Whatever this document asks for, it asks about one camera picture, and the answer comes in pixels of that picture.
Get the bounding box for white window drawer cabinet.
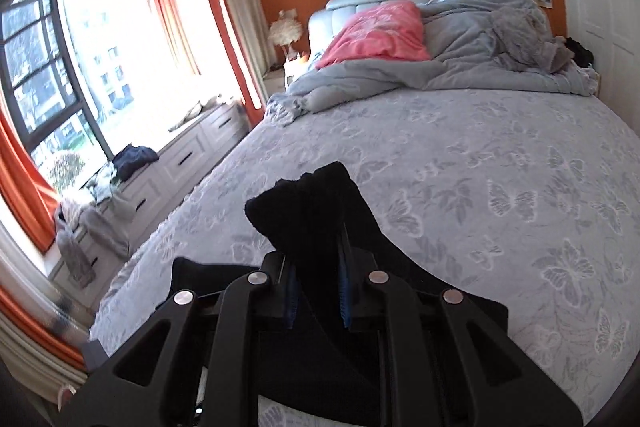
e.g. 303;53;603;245
52;99;251;293

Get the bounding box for grey crumpled garment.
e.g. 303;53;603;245
492;4;556;72

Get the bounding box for pink floral pillow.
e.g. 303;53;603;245
315;1;432;70

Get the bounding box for black pants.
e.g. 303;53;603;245
172;161;510;427

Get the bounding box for white nightstand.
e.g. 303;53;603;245
262;54;311;95

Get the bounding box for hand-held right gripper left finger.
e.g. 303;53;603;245
52;249;302;427

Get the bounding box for short orange curtain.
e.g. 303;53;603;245
132;0;201;75

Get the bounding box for grey butterfly bed sheet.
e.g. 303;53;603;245
89;84;640;427

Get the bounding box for beige cloth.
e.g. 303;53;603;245
167;96;223;132

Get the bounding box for grey hanging garment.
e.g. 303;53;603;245
54;197;131;288

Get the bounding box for white feather table lamp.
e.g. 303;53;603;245
269;9;301;58

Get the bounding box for dark blue garment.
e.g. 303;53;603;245
112;146;160;182

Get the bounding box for grey duvet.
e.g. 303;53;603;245
264;0;601;128

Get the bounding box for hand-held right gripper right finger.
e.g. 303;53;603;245
336;227;585;427

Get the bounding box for small black cloth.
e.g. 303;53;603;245
565;37;595;68

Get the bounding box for black framed window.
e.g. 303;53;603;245
0;0;161;168

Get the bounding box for pale clothes pile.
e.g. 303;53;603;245
82;162;123;202

